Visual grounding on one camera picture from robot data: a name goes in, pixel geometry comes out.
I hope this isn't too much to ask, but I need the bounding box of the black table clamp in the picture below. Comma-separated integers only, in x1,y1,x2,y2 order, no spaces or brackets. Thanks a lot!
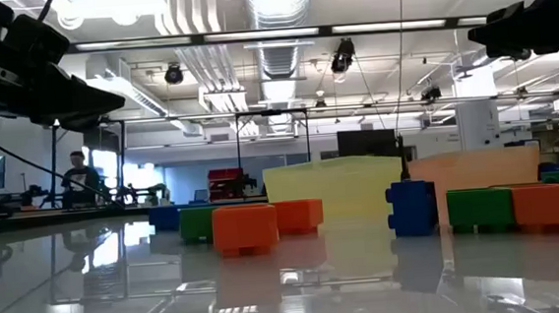
395,134,410,183

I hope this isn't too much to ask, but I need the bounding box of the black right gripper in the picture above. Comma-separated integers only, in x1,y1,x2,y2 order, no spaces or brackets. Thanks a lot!
464,0,559,61

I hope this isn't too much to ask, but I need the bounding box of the black monitor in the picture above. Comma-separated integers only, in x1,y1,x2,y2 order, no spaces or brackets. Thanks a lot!
335,127,399,161

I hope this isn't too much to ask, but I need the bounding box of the black table frame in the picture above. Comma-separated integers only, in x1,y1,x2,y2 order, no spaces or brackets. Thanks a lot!
0,194,270,235

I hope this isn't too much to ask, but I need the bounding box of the small square red-orange toy brick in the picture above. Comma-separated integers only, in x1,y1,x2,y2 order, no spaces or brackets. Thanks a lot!
270,197,326,237

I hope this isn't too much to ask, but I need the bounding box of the thin hanging cable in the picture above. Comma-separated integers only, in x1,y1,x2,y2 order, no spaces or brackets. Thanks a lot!
385,0,414,138

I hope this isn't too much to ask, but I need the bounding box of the black beam with light strips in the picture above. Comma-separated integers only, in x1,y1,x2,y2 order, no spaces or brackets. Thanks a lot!
64,12,491,56

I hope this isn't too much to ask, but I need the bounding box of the white building column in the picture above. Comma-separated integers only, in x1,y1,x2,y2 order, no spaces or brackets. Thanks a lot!
452,61,503,153

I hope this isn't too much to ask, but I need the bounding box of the black ceiling spotlight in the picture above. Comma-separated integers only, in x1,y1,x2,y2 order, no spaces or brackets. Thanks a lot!
328,36,358,75
419,84,443,103
509,45,534,63
162,62,186,87

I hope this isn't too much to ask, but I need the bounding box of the black gantry frame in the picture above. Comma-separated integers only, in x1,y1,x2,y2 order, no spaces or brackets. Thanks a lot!
234,106,315,200
47,118,132,211

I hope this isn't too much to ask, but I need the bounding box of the yellow translucent plastic bin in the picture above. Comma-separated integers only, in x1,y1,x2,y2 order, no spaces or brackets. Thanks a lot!
261,151,406,223

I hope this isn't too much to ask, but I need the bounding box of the silver ceiling duct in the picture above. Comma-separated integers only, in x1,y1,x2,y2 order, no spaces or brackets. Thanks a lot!
243,0,322,136

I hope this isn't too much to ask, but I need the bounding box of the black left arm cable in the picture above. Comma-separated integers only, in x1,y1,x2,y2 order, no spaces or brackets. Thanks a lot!
0,112,122,218

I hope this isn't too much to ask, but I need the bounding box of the orange translucent plastic bin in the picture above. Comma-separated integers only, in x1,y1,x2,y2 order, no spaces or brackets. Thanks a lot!
406,145,545,231

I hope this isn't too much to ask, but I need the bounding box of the person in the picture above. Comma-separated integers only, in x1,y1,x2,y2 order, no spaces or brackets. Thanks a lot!
58,149,104,210

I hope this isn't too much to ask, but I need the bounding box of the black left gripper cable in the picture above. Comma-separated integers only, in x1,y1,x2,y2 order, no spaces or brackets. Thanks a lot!
34,0,59,23

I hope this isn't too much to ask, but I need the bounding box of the red-orange rectangular toy brick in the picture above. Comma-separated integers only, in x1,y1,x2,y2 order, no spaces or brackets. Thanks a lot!
508,180,559,238
210,202,281,260

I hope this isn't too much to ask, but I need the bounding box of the red parts bin rack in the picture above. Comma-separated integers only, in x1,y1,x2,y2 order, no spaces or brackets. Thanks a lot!
206,167,247,202

